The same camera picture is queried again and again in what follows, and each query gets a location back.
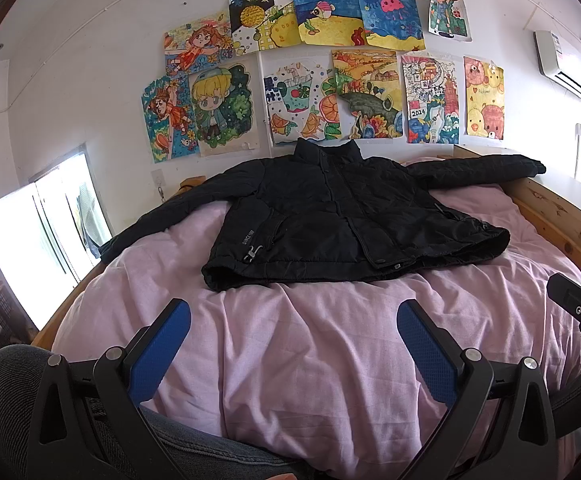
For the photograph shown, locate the black puffer jacket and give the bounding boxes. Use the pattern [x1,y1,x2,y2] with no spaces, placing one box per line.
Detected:
[100,140,545,292]

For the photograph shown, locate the pink bed duvet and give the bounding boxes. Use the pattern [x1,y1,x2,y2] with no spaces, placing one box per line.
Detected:
[53,185,581,479]

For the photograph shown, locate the bright window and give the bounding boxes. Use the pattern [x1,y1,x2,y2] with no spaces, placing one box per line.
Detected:
[0,145,112,330]

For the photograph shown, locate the white air conditioner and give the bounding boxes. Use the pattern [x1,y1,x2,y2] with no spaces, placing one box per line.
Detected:
[533,30,581,99]

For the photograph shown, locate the pink pigs drawing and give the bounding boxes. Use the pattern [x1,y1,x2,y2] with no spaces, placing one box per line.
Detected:
[464,56,505,141]

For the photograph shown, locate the doodle collage drawing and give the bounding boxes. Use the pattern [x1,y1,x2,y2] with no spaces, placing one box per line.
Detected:
[401,54,459,144]

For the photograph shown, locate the orange mermaid drawing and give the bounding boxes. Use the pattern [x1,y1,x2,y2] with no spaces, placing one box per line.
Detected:
[142,76,200,162]

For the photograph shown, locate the red-haired child drawing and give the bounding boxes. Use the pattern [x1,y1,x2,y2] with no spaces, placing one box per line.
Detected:
[427,0,473,41]

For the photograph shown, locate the landscape whale drawing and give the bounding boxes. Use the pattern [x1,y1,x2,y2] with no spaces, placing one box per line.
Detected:
[331,49,403,139]

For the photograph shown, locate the blond boy drawing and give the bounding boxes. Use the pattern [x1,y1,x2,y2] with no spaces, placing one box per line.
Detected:
[190,63,260,157]

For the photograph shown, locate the juice and oranges drawing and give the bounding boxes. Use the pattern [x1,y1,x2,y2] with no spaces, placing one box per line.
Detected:
[263,58,342,145]

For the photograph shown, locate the pink jellyfish drawing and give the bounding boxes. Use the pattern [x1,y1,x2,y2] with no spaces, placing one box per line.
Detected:
[359,0,426,52]

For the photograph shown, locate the red-haired girl drawing upper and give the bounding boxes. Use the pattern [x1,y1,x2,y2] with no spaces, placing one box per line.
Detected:
[164,11,234,78]

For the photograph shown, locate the fish beach drawing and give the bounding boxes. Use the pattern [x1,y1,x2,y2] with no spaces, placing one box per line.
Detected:
[293,0,366,47]

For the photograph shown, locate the pineapple drawing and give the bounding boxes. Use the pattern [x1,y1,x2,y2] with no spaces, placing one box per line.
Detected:
[228,0,301,56]

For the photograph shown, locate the wooden bed frame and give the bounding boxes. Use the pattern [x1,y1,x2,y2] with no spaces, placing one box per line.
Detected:
[32,145,581,350]

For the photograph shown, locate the white wall socket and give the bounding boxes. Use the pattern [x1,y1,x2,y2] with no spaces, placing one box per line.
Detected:
[150,169,166,192]

